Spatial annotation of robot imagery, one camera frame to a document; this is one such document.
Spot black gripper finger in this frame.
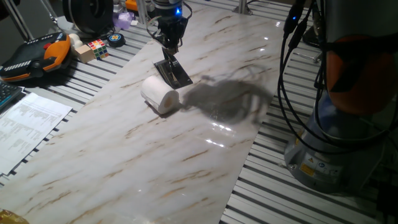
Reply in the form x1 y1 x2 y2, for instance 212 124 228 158
161 32 174 51
172 30 185 55

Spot slanted aluminium frame bar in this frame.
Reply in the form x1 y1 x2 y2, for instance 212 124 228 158
2 0 35 41

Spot plain wooden cube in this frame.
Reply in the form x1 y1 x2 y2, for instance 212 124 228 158
74 44 96 64

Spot colourful Rubik's cube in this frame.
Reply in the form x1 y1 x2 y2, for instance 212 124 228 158
87 39 110 61

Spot gold foil packet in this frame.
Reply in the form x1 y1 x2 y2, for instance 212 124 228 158
0 209 30 224

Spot orange black teach pendant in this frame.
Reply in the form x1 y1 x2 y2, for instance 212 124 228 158
0 32 72 83

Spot large black spool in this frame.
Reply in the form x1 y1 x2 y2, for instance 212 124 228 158
62 0 114 35

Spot round black blue disc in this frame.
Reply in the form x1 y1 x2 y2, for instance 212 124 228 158
107 32 127 48

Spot white toilet paper roll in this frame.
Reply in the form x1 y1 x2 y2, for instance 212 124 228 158
140 75 180 115

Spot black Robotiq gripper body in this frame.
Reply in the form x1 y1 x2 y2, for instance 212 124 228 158
155 6 190 35

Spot purple translucent object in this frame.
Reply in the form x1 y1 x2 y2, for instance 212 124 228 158
112 11 135 30

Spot small white rounded figure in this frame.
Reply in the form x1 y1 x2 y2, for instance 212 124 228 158
68 33 84 50

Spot aluminium profile post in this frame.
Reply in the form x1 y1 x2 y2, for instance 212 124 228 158
136 0 150 26

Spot metal post foot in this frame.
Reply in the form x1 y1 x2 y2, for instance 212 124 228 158
232 0 253 16

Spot black cable with lit plug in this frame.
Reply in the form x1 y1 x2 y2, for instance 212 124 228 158
277 0 392 155

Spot marble pattern table sheet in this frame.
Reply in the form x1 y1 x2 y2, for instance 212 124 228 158
0 2 296 224

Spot printed white paper sheets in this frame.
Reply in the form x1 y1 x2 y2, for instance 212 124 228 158
0 92 73 177

